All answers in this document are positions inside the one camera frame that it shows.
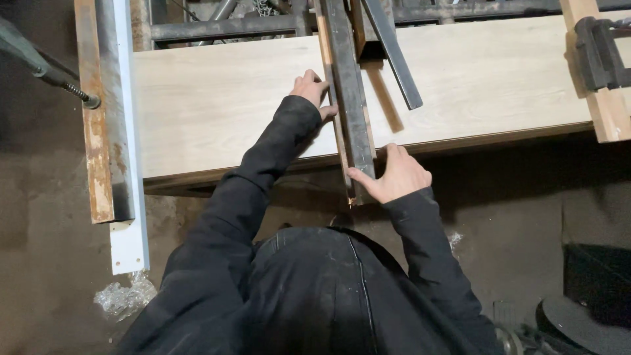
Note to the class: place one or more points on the person's right hand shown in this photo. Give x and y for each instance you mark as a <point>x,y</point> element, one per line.
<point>399,177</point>

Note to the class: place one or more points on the person's left hand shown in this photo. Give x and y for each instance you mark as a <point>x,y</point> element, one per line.
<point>308,88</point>

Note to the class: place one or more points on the dark steel square tube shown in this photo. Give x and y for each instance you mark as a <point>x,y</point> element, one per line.
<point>351,98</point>

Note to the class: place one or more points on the thin brown wooden strip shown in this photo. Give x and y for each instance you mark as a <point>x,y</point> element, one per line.
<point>340,143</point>

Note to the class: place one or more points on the large light wooden board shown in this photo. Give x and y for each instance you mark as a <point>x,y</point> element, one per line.
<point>236,98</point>

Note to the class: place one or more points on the small brown wooden block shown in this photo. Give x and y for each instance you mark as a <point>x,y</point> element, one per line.
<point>358,27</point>

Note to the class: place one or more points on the grey steel flat bar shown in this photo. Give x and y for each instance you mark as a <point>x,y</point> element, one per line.
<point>394,54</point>

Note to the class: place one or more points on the grey metal pipe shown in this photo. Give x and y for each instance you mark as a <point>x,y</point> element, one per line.
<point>219,17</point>

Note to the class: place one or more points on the person's black jacket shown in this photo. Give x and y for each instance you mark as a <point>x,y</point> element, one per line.
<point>305,296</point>

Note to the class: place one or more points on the grey steel angle profile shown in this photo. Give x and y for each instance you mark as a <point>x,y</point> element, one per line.
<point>116,123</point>

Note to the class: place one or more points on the light wooden batten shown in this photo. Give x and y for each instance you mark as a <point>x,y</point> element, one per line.
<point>611,113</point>

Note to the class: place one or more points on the rusty brown wooden beam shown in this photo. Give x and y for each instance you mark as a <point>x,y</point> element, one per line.
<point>93,148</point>

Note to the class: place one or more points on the dark box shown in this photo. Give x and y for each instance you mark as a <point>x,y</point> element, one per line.
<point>599,281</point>

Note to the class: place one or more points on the white board strip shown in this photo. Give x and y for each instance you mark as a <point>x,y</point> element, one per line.
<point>130,236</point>

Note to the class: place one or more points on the black clamp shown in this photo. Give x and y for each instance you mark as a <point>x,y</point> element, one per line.
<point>599,54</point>

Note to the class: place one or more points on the black round disc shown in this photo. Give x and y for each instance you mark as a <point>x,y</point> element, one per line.
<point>581,328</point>

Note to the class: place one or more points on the threaded clamp screw rod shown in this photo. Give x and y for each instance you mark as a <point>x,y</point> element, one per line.
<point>44,66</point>

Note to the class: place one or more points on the crumpled clear plastic wrap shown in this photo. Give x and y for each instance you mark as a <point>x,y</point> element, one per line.
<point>123,298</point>

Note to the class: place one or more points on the dark metal frame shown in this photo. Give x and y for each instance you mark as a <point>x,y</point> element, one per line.
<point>236,27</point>

